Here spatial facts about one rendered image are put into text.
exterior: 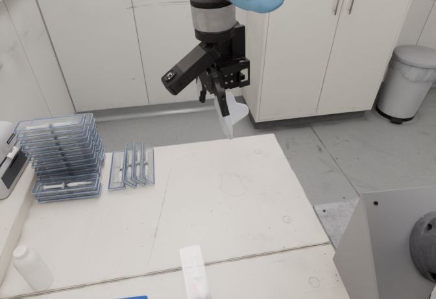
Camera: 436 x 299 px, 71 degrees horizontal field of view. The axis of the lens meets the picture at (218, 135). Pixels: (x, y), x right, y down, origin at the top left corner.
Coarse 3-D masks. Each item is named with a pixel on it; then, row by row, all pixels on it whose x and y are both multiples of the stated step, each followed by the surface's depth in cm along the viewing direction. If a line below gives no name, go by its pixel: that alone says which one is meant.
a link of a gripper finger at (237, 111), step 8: (216, 96) 57; (232, 96) 58; (216, 104) 58; (232, 104) 58; (240, 104) 58; (232, 112) 58; (240, 112) 58; (224, 120) 57; (232, 120) 58; (224, 128) 58; (232, 128) 58; (232, 136) 59
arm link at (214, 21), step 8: (192, 8) 49; (200, 8) 48; (208, 8) 54; (216, 8) 47; (224, 8) 48; (232, 8) 49; (192, 16) 51; (200, 16) 49; (208, 16) 48; (216, 16) 48; (224, 16) 49; (232, 16) 50; (200, 24) 50; (208, 24) 49; (216, 24) 49; (224, 24) 49; (232, 24) 50; (200, 32) 51; (208, 32) 50; (216, 32) 50
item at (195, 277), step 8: (184, 248) 80; (192, 248) 80; (184, 256) 79; (192, 256) 79; (200, 256) 79; (184, 264) 77; (192, 264) 77; (200, 264) 77; (184, 272) 75; (192, 272) 75; (200, 272) 75; (192, 280) 74; (200, 280) 74; (192, 288) 72; (200, 288) 72; (208, 288) 72; (192, 296) 71; (200, 296) 71; (208, 296) 71
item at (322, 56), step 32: (288, 0) 184; (320, 0) 187; (352, 0) 189; (384, 0) 195; (256, 32) 210; (288, 32) 197; (320, 32) 201; (352, 32) 205; (384, 32) 210; (256, 64) 218; (288, 64) 211; (320, 64) 216; (352, 64) 221; (384, 64) 226; (416, 64) 223; (256, 96) 227; (288, 96) 228; (320, 96) 234; (352, 96) 240; (384, 96) 256; (416, 96) 239; (256, 128) 248
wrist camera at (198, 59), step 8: (200, 48) 54; (208, 48) 53; (184, 56) 56; (192, 56) 54; (200, 56) 53; (208, 56) 53; (216, 56) 53; (176, 64) 56; (184, 64) 54; (192, 64) 53; (200, 64) 53; (208, 64) 54; (168, 72) 55; (176, 72) 54; (184, 72) 53; (192, 72) 53; (200, 72) 54; (168, 80) 54; (176, 80) 53; (184, 80) 54; (192, 80) 54; (168, 88) 53; (176, 88) 54
